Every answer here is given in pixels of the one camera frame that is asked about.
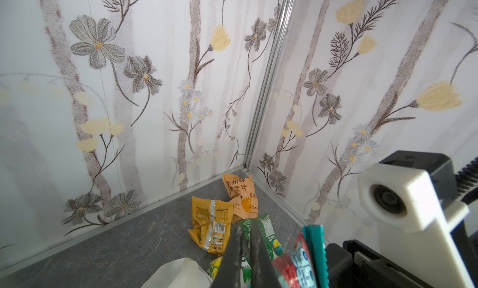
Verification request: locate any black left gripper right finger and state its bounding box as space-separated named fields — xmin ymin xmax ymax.
xmin=250 ymin=221 xmax=281 ymax=288

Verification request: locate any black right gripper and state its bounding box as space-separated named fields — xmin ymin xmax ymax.
xmin=326 ymin=239 xmax=430 ymax=288

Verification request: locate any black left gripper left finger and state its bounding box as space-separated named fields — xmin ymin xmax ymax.
xmin=210 ymin=224 xmax=243 ymax=288

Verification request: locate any green yellow candy packet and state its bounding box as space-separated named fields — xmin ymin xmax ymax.
xmin=207 ymin=255 xmax=253 ymax=288

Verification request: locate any teal red candy packet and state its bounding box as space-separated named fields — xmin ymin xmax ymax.
xmin=272 ymin=225 xmax=329 ymax=288

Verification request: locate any white paper bag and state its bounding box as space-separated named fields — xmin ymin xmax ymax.
xmin=142 ymin=258 xmax=213 ymax=288

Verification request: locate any yellow snack packet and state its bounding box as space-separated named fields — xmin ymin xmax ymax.
xmin=188 ymin=197 xmax=233 ymax=256

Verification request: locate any orange snack packet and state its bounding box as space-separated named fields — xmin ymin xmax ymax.
xmin=222 ymin=173 xmax=258 ymax=223

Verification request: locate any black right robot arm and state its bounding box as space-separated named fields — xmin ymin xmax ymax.
xmin=326 ymin=164 xmax=478 ymax=288

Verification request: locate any aluminium corner post right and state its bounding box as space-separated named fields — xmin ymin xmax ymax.
xmin=243 ymin=0 xmax=296 ymax=171

